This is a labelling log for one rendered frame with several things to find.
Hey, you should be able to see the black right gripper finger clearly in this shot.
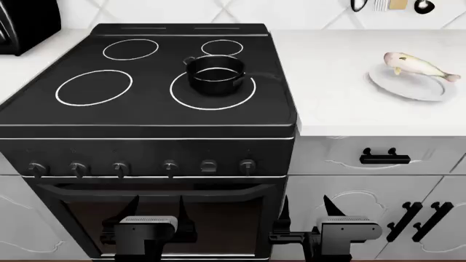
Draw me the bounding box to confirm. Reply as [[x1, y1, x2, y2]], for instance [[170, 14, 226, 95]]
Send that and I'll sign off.
[[274, 194, 293, 229], [323, 194, 349, 219]]

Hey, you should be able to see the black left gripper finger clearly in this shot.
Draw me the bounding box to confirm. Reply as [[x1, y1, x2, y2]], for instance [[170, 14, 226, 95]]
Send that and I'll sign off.
[[103, 194, 141, 224], [178, 194, 195, 229]]

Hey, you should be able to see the black cooking pot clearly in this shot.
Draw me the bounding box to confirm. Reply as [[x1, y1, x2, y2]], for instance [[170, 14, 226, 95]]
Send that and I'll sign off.
[[183, 55, 283, 97]]

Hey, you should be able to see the white round plate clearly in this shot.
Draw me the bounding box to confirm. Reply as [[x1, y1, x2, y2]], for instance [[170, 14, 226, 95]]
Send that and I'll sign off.
[[368, 63, 447, 103]]

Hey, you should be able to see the white cabinet door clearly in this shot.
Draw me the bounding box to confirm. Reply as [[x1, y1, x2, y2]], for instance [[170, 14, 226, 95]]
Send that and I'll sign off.
[[0, 173, 94, 262], [376, 175, 466, 262], [282, 175, 444, 262]]

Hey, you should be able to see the black oven door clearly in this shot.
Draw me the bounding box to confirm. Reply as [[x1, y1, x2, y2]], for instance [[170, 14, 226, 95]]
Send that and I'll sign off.
[[20, 175, 289, 262]]

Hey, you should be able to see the white cabinet drawer front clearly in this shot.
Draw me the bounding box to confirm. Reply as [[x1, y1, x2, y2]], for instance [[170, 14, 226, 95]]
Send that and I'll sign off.
[[295, 135, 466, 176]]

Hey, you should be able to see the black flat stove knob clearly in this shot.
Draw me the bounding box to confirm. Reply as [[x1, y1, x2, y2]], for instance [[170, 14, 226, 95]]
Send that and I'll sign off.
[[200, 159, 218, 174]]

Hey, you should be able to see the black electric stove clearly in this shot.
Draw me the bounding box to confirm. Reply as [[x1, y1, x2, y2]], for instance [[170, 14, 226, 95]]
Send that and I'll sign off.
[[0, 23, 298, 262]]

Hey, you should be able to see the pale whole fish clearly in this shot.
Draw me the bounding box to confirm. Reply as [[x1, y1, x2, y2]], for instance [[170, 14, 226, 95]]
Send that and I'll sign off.
[[382, 51, 462, 83]]

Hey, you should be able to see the black countertop appliance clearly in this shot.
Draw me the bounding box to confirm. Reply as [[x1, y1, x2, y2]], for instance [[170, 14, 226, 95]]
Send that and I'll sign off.
[[0, 0, 63, 57]]

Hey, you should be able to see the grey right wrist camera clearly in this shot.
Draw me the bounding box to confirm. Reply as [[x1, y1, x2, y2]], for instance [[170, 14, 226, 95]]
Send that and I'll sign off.
[[321, 215, 373, 225]]

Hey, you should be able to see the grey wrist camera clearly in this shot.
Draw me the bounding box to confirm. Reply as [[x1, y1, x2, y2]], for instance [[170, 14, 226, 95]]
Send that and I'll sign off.
[[321, 215, 373, 225], [119, 215, 180, 229]]

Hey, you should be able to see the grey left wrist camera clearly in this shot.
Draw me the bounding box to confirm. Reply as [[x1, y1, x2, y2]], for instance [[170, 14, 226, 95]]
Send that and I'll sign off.
[[119, 215, 180, 229]]

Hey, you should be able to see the black oven door handle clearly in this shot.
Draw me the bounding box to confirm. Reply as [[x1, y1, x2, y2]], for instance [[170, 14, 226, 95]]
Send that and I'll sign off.
[[33, 183, 280, 202]]

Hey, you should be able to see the black cabinet door handle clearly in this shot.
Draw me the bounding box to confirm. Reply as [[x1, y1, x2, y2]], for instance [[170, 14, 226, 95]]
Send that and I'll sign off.
[[385, 201, 424, 242], [411, 201, 454, 243]]

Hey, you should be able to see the black drawer handle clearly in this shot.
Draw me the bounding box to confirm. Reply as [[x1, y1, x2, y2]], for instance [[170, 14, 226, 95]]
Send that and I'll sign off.
[[359, 146, 411, 166]]

